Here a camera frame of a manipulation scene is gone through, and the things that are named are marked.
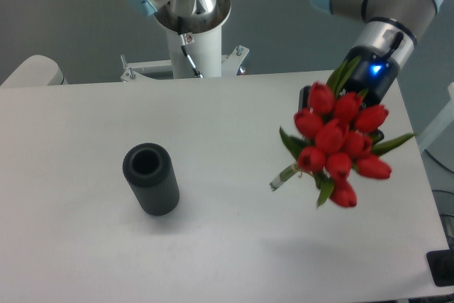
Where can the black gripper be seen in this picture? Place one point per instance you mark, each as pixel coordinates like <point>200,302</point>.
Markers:
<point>375,72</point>

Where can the red tulip bouquet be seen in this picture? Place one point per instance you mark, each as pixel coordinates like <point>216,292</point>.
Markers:
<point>333,140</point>

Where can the dark grey ribbed vase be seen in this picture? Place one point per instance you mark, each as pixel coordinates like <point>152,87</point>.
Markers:
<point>149,171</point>

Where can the white furniture at right edge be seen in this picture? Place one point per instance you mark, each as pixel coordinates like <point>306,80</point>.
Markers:
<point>442,120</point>

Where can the black device at table edge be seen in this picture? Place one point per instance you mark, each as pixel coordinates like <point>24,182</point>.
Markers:
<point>440,263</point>

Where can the white rounded furniture piece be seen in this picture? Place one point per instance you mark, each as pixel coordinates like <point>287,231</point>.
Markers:
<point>35,71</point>

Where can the white metal base frame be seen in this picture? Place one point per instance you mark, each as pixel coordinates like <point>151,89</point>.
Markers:
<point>231,65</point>

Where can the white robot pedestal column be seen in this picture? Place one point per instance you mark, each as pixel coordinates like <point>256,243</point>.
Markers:
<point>204,51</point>

